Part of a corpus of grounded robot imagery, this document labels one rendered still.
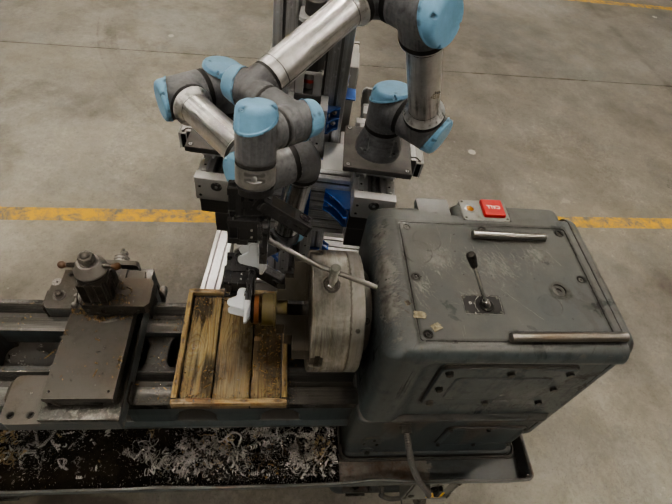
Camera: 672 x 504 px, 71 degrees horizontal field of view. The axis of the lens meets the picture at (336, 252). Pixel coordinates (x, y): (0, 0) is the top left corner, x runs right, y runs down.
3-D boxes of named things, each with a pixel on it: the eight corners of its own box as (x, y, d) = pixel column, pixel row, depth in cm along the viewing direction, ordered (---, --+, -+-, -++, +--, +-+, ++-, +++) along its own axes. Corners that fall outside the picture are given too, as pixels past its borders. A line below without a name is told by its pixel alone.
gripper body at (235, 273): (223, 299, 126) (228, 264, 134) (256, 300, 127) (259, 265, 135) (221, 282, 120) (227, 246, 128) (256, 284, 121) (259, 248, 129)
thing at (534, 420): (442, 387, 231) (515, 285, 165) (464, 493, 201) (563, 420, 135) (320, 387, 224) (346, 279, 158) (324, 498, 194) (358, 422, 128)
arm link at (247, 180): (276, 155, 90) (275, 174, 83) (275, 177, 93) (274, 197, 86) (236, 153, 89) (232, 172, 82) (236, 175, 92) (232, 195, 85)
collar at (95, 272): (111, 257, 121) (108, 249, 119) (103, 282, 116) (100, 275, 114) (78, 256, 120) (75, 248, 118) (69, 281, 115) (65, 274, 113)
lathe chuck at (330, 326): (332, 282, 145) (347, 227, 118) (335, 385, 130) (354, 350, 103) (303, 281, 144) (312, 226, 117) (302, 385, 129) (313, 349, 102)
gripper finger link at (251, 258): (238, 272, 101) (238, 236, 95) (266, 273, 101) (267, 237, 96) (237, 281, 98) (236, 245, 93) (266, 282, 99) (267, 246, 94)
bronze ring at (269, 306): (288, 284, 122) (252, 283, 120) (287, 316, 116) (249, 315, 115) (286, 303, 129) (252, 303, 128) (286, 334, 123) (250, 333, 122)
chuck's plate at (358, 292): (343, 282, 146) (361, 228, 119) (348, 385, 130) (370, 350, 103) (332, 282, 145) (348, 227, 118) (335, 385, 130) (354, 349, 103)
